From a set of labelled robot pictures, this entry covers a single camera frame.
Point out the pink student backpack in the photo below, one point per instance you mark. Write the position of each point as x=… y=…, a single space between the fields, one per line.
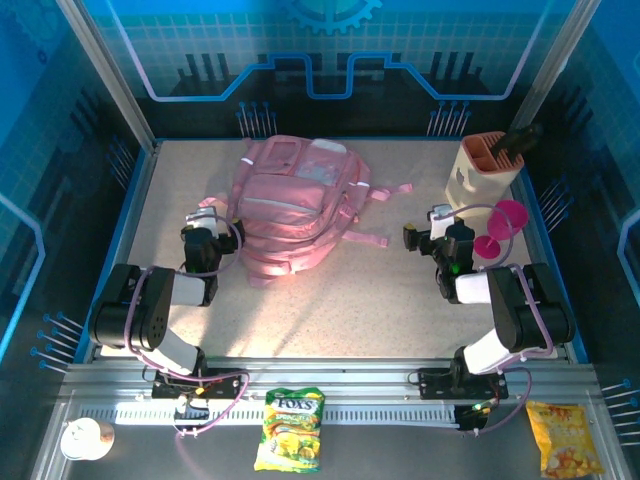
x=290 y=210

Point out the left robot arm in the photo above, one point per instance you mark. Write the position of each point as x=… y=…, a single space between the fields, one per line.
x=130 y=310

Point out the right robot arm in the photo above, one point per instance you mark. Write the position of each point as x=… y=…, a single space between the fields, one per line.
x=530 y=310

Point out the green yellow candy bag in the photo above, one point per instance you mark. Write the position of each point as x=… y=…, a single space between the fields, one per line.
x=290 y=435

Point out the yellow snack bag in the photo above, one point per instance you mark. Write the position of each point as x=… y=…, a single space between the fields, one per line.
x=565 y=440

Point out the magenta plastic goblet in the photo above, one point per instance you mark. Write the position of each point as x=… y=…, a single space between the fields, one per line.
x=517 y=217

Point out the cream holder with orange rim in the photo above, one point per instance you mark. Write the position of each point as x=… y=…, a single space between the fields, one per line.
x=480 y=185

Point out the black controller box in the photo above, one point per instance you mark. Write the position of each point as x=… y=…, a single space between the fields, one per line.
x=472 y=417
x=192 y=411

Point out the slotted metal strip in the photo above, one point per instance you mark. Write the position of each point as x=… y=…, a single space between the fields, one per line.
x=350 y=415

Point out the white paper cup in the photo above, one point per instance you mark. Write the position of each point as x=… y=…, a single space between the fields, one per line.
x=82 y=440

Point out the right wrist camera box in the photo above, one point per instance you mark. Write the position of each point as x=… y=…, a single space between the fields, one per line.
x=440 y=216

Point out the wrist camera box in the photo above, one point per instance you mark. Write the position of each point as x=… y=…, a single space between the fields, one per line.
x=202 y=220
x=440 y=216

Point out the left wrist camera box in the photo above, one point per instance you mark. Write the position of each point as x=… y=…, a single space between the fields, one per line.
x=202 y=220

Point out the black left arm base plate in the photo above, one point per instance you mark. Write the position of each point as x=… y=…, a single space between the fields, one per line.
x=225 y=387

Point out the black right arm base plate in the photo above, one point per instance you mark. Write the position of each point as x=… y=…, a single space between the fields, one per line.
x=435 y=385

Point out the aluminium mounting rail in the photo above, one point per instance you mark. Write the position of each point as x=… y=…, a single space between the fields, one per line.
x=325 y=372

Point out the aluminium frame post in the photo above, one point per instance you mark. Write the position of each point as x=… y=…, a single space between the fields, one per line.
x=107 y=75
x=555 y=65

